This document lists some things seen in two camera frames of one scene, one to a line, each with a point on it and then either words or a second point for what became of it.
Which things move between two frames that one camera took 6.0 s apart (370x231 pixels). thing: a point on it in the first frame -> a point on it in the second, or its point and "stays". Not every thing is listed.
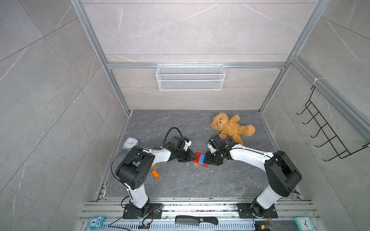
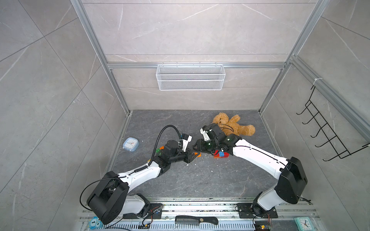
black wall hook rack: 341,151 stays
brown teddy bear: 230,128 stays
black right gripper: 209,160 -> 200,143
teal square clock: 304,224 stays
